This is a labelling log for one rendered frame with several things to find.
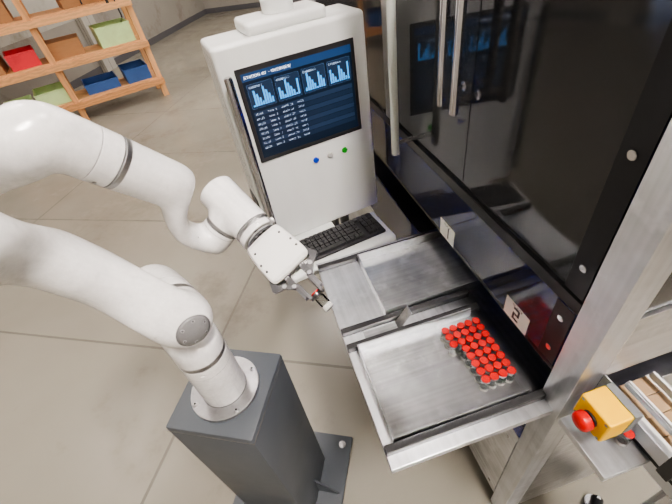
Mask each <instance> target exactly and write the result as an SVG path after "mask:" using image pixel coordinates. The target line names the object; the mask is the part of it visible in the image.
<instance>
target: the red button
mask: <svg viewBox="0 0 672 504"><path fill-rule="evenodd" d="M571 417H572V421H573V423H574V425H575V426H576V427H577V428H578V429H579V430H580V431H582V432H589V431H592V430H594V422H593V420H592V418H591V417H590V415H589V414H588V413H587V412H586V411H584V410H582V409H579V410H576V411H574V412H573V413H572V415H571Z"/></svg>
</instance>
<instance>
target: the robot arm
mask: <svg viewBox="0 0 672 504"><path fill-rule="evenodd" d="M53 174H63V175H67V176H70V177H73V178H76V179H79V180H82V181H85V182H88V183H91V184H94V185H97V186H100V187H103V188H106V189H109V190H112V191H115V192H118V193H122V194H125V195H128V196H131V197H134V198H137V199H140V200H143V201H146V202H150V203H153V204H155V205H158V206H159V207H160V208H161V211H162V214H163V217H164V220H165V222H166V224H167V227H168V229H169V230H170V232H171V234H172V235H173V236H174V237H175V239H176V240H177V241H179V242H180V243H181V244H183V245H185V246H187V247H189V248H192V249H195V250H198V251H202V252H205V253H210V254H220V253H222V252H224V251H225V250H226V249H227V248H228V247H229V246H230V245H231V243H232V242H233V241H234V239H236V240H237V241H238V242H239V243H240V244H241V245H242V246H243V247H244V248H245V249H246V250H247V252H248V254H249V256H250V257H251V259H252V260H253V262H254V263H255V265H256V266H257V267H258V268H259V270H260V271H261V272H262V273H263V274H264V276H265V277H266V278H267V279H268V280H269V283H270V286H271V289H272V292H273V293H274V294H278V293H280V292H283V291H285V290H295V291H297V292H298V293H299V294H300V295H301V296H302V297H303V298H304V299H305V300H306V301H308V300H309V299H310V300H311V301H312V302H313V301H314V298H313V297H312V296H311V295H310V294H309V293H308V292H307V291H306V290H305V289H304V288H303V287H302V286H301V285H299V284H298V283H295V282H294V281H293V279H292V277H293V276H294V275H295V274H296V273H297V272H298V271H299V270H300V269H302V270H303V271H304V272H305V273H306V274H307V277H308V279H309V280H310V281H311V282H312V283H313V284H314V285H315V286H316V287H317V288H318V289H319V290H320V291H321V292H324V289H323V288H322V286H323V285H324V284H323V283H322V282H321V281H320V280H319V279H318V278H317V277H316V276H315V275H314V273H313V269H314V261H315V259H316V257H317V252H316V251H315V250H313V249H310V248H307V247H305V246H303V245H302V244H301V243H300V242H299V241H298V240H297V239H296V238H295V237H293V236H292V235H291V234H290V233H289V232H287V231H286V230H285V229H283V228H282V227H280V226H279V225H277V224H275V225H273V222H274V219H273V218H272V217H270V218H269V217H268V216H267V215H266V214H265V213H264V212H263V211H262V210H261V209H260V208H259V207H258V205H257V204H256V203H255V202H254V201H253V200H252V199H251V198H250V197H249V196H248V195H247V194H246V193H245V192H244V191H243V190H242V189H241V188H240V187H239V186H238V185H237V184H236V183H235V182H234V181H233V180H232V179H231V178H230V177H228V176H220V177H217V178H215V179H213V180H212V181H210V182H209V183H208V184H207V185H206V186H205V187H204V189H203V190H202V193H201V196H200V200H201V202H202V204H203V205H204V206H205V207H206V208H207V209H208V216H207V218H206V219H205V221H204V222H202V223H194V222H192V221H189V220H188V219H187V213H188V208H189V205H190V202H191V198H192V196H193V192H194V189H195V176H194V174H193V172H192V171H191V170H190V169H189V168H188V167H186V166H185V165H183V164H181V163H179V162H177V161H175V160H173V159H171V158H169V157H166V156H164V155H162V154H160V153H158V152H156V151H154V150H152V149H149V148H147V147H145V146H143V145H141V144H139V143H137V142H135V141H133V140H130V139H128V138H126V137H124V136H122V135H120V134H117V133H115V132H113V131H111V130H109V129H107V128H104V127H102V126H100V125H98V124H96V123H93V122H91V121H89V120H87V119H85V118H83V117H80V116H78V115H76V114H74V113H71V112H69V111H67V110H65V109H62V108H60V107H57V106H54V105H52V104H49V103H46V102H41V101H36V100H16V101H11V102H7V103H5V104H2V105H0V195H2V194H4V193H6V192H8V191H11V190H14V189H16V188H19V187H22V186H25V185H28V184H31V183H33V182H36V181H39V180H41V179H43V178H46V177H48V176H50V175H53ZM306 263H307V265H306ZM286 282H287V283H286ZM0 285H15V286H23V287H29V288H34V289H38V290H42V291H45V292H48V293H51V294H55V295H58V296H61V297H64V298H67V299H70V300H74V301H77V302H80V303H82V304H85V305H87V306H90V307H92V308H94V309H96V310H98V311H100V312H102V313H104V314H106V315H108V316H109V317H111V318H113V319H115V320H116V321H118V322H120V323H122V324H123V325H125V326H127V327H129V328H131V329H132V330H134V331H136V332H138V333H139V334H141V335H143V336H145V337H147V338H149V339H150V340H152V341H154V342H156V343H159V344H160V345H161V346H162V347H163V348H164V350H165V351H166V352H167V353H168V355H169V356H170V357H171V358H172V360H173V361H174V362H175V364H176V365H177V366H178V367H179V369H180V370H181V371H182V372H183V374H184V375H185V376H186V377H187V379H188V380H189V381H190V382H191V384H192V385H193V387H192V391H191V405H192V407H193V410H194V411H195V413H196V414H197V415H198V416H199V417H200V418H201V419H203V420H205V421H208V422H215V423H219V422H225V421H228V420H231V419H233V418H235V417H237V416H238V415H240V414H241V413H243V412H244V411H245V410H246V409H247V408H248V407H249V406H250V404H251V403H252V402H253V400H254V399H255V397H256V394H257V392H258V388H259V374H258V371H257V369H256V368H255V366H254V365H253V363H252V362H250V361H249V360H248V359H245V358H243V357H238V356H233V354H232V352H231V350H230V349H229V347H228V345H227V344H226V342H225V340H224V338H223V337H222V335H221V333H220V331H219V330H218V328H217V327H216V325H215V324H214V322H213V312H212V308H211V306H210V304H209V303H208V301H207V300H206V299H205V298H204V297H203V296H202V295H201V294H200V293H199V292H198V291H197V290H196V289H195V288H194V287H193V286H192V285H191V284H189V283H188V282H187V281H186V280H185V279H184V278H183V277H182V276H181V275H180V274H178V273H177V272H176V271H174V270H173V269H171V268H169V267H167V266H164V265H160V264H150V265H146V266H144V267H141V268H139V267H137V266H135V265H134V264H132V263H130V262H128V261H127V260H125V259H123V258H121V257H119V256H117V255H116V254H114V253H112V252H110V251H108V250H106V249H104V248H102V247H100V246H97V245H95V244H93V243H91V242H89V241H87V240H85V239H82V238H80V237H78V236H76V235H74V234H71V233H69V232H66V231H63V230H60V229H56V228H51V227H45V226H41V225H36V224H31V223H27V222H23V221H20V220H18V219H15V218H12V217H10V216H8V215H6V214H4V213H2V212H0Z"/></svg>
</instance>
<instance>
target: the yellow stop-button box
mask: <svg viewBox="0 0 672 504"><path fill-rule="evenodd" d="M579 409H582V410H584V411H586V412H587V413H588V414H589V415H590V417H591V418H592V420H593V422H594V430H592V431H590V432H591V433H592V435H593V436H594V437H595V439H596V440H597V441H599V442H601V441H604V440H606V439H609V438H611V437H614V436H617V435H619V434H621V433H625V432H627V431H629V430H630V429H631V428H632V427H633V426H634V425H635V424H636V423H637V422H638V421H639V420H640V419H641V418H642V416H643V414H642V413H641V412H640V410H639V409H638V408H637V407H636V406H635V405H634V404H633V403H632V402H631V401H630V400H629V399H628V397H627V396H626V395H625V394H624V393H623V392H622V391H621V390H620V389H619V388H618V387H617V386H616V385H615V383H613V382H612V383H609V384H606V385H605V386H602V387H599V388H596V389H594V390H591V391H588V392H585V393H583V394H582V395H581V397H580V399H579V400H578V402H577V403H576V405H575V407H574V408H573V410H574V411H576V410H579Z"/></svg>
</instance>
